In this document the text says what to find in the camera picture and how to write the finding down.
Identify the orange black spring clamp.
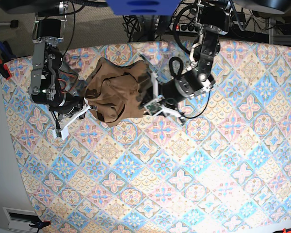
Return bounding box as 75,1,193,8
29,220,51,230

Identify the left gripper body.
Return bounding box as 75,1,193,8
139,54,187,126

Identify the red black clamp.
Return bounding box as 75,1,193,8
0,59,11,80

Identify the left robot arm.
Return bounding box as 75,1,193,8
139,0,233,123

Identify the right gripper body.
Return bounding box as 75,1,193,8
48,97,97,140

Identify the black power strip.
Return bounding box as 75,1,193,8
176,23,199,33

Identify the red clamp bottom edge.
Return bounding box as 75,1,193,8
279,228,291,233

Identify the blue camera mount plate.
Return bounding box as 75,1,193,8
106,0,180,16

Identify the patterned tablecloth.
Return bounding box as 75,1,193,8
1,41,291,233

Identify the brown t-shirt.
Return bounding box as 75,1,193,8
84,57,152,127

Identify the black floor block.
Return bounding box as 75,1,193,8
10,20,19,28

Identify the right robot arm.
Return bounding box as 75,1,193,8
28,1,91,139

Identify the white floor vent box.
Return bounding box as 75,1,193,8
3,207,39,233

